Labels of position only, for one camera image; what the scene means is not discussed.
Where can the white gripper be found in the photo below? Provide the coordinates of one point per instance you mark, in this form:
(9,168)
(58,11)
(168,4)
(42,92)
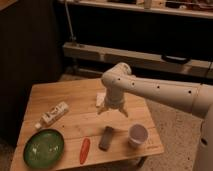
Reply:
(114,99)

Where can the green ceramic bowl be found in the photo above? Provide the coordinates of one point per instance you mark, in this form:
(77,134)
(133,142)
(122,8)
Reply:
(43,149)

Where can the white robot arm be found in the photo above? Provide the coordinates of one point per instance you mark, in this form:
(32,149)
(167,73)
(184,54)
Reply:
(194,98)

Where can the small white sponge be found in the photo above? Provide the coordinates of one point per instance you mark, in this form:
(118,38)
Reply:
(99,99)

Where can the white paper cup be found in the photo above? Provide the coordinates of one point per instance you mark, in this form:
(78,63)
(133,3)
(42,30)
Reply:
(138,134)

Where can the grey rectangular block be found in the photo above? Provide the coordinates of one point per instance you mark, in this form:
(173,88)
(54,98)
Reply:
(106,138)

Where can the orange carrot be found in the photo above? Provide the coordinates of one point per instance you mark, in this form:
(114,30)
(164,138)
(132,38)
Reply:
(84,150)

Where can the wooden table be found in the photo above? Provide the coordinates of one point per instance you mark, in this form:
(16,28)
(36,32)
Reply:
(82,121)

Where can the long white wooden bench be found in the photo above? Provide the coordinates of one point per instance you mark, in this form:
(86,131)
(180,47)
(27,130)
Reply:
(190,67)

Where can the white plastic bottle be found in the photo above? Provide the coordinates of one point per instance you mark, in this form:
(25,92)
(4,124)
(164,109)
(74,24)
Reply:
(50,117)

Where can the metal pole stand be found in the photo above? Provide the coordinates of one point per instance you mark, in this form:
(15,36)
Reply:
(72,36)

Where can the upper shelf with items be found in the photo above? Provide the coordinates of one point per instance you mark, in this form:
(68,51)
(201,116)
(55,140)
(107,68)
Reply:
(146,7)

